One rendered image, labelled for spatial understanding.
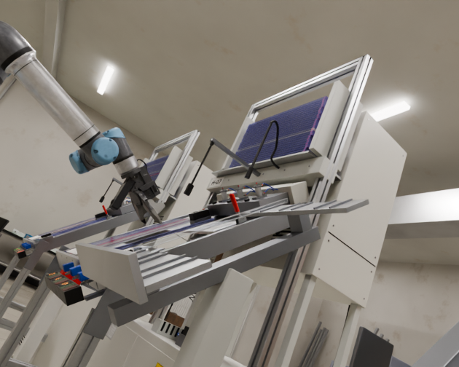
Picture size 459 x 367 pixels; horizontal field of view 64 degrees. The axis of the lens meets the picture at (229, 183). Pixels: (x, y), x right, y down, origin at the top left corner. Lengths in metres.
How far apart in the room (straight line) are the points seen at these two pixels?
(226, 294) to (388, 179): 1.13
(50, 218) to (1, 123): 2.34
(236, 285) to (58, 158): 8.87
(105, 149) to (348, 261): 0.94
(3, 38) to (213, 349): 0.90
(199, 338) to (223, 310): 0.06
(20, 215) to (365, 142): 8.36
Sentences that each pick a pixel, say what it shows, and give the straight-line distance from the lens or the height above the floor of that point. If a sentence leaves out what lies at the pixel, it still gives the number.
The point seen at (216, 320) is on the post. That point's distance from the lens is 0.72.
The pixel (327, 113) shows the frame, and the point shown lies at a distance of 1.43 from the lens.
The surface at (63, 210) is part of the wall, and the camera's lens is 9.31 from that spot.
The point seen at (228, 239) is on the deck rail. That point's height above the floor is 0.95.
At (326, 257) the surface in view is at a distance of 1.38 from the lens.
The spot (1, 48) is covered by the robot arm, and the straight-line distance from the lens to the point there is 1.15.
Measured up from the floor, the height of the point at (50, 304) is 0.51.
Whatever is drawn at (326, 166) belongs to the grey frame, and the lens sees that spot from 1.34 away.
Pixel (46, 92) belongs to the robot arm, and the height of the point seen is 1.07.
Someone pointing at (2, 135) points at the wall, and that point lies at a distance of 9.60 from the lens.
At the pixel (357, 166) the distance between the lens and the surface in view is 1.54.
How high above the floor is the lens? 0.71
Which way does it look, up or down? 21 degrees up
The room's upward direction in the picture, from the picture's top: 25 degrees clockwise
